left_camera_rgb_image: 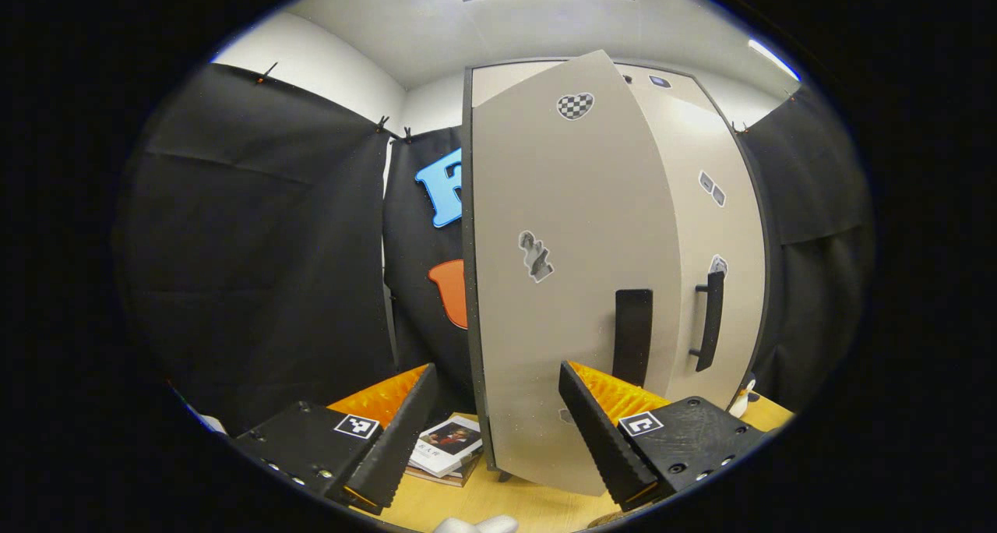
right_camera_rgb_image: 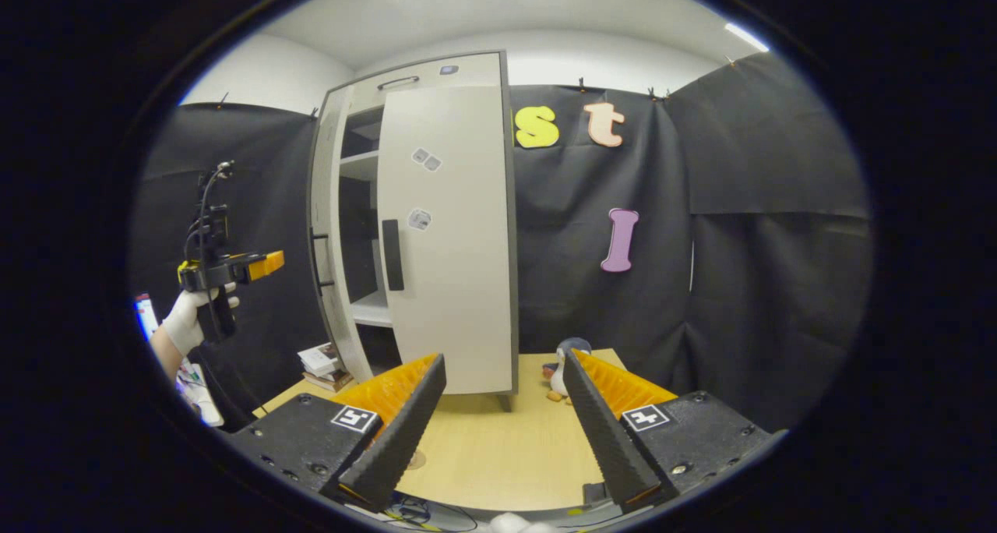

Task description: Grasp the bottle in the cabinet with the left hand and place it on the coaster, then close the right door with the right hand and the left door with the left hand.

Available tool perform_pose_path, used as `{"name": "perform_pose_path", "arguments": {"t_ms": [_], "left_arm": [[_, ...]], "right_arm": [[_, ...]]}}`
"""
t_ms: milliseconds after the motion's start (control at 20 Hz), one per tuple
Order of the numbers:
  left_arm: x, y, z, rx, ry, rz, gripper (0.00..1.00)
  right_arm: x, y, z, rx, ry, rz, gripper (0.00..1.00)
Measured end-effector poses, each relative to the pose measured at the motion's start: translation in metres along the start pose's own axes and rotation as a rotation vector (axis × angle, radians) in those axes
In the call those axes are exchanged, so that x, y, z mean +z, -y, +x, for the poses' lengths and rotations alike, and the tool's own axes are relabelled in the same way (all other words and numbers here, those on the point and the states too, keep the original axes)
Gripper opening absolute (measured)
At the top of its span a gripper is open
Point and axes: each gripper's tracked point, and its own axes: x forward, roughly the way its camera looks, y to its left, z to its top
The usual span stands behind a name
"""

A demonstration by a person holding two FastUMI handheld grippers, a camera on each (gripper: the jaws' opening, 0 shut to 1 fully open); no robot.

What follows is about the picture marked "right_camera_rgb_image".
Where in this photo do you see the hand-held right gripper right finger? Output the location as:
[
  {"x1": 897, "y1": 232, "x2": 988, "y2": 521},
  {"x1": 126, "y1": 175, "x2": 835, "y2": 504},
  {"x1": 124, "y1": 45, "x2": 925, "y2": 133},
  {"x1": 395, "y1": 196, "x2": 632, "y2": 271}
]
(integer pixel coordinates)
[{"x1": 561, "y1": 348, "x2": 787, "y2": 516}]

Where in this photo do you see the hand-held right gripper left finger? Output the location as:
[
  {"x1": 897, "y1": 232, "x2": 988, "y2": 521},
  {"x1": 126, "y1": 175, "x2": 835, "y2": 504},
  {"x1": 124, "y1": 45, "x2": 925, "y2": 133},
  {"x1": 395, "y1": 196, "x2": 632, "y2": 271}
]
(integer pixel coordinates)
[{"x1": 230, "y1": 352, "x2": 449, "y2": 512}]

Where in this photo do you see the white cabinet door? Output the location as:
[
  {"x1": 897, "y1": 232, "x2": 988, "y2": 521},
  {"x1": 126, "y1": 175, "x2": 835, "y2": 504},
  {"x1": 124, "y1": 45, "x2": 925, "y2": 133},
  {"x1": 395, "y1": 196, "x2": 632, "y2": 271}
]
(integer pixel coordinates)
[
  {"x1": 308, "y1": 86, "x2": 357, "y2": 383},
  {"x1": 375, "y1": 84, "x2": 520, "y2": 397}
]

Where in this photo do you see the white and grey cabinet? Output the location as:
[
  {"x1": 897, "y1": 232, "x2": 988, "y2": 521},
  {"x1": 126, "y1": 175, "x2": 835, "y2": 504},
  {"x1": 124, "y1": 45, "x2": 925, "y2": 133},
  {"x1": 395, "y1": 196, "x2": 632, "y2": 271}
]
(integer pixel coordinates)
[{"x1": 308, "y1": 49, "x2": 522, "y2": 414}]

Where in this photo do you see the white cabinet shelf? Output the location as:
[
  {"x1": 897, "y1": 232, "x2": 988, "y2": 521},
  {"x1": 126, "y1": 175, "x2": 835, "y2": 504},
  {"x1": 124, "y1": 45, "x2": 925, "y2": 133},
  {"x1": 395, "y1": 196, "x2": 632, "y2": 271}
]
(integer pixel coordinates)
[
  {"x1": 350, "y1": 289, "x2": 393, "y2": 329},
  {"x1": 340, "y1": 149, "x2": 381, "y2": 182}
]

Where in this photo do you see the penguin plush toy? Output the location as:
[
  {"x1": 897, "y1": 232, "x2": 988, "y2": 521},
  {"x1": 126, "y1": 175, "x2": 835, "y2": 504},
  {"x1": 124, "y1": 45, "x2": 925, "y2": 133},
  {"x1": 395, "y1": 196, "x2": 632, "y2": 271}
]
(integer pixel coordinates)
[{"x1": 542, "y1": 337, "x2": 594, "y2": 406}]

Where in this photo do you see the stack of books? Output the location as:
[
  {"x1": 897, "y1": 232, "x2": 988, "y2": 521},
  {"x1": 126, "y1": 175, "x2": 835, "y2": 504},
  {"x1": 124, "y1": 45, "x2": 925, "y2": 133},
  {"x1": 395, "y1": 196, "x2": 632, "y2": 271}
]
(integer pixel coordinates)
[{"x1": 298, "y1": 341, "x2": 352, "y2": 394}]

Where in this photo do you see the black backdrop cloth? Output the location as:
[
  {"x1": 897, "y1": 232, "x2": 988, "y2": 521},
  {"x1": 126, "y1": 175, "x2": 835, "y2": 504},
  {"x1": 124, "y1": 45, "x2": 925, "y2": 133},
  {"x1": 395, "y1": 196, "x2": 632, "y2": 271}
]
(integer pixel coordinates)
[{"x1": 127, "y1": 48, "x2": 875, "y2": 434}]

